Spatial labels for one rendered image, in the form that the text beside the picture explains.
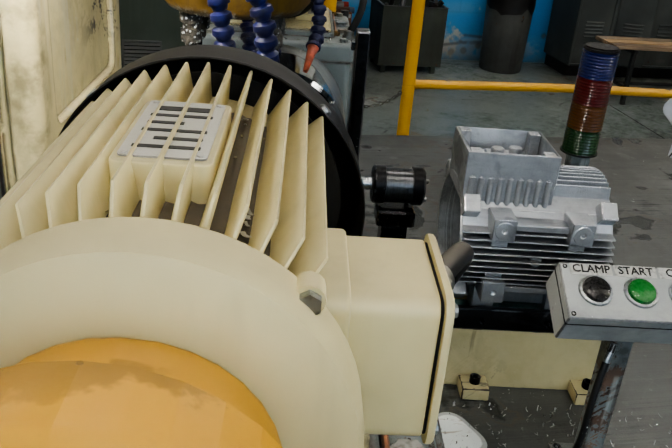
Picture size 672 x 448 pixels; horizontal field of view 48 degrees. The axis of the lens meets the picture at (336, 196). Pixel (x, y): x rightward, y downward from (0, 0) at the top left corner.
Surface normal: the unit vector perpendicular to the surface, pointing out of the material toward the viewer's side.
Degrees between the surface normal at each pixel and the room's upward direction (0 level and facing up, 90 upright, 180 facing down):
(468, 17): 90
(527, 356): 90
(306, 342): 77
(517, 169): 90
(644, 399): 0
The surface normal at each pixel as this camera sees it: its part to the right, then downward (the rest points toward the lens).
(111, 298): 0.04, 0.07
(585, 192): 0.03, 0.39
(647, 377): 0.07, -0.91
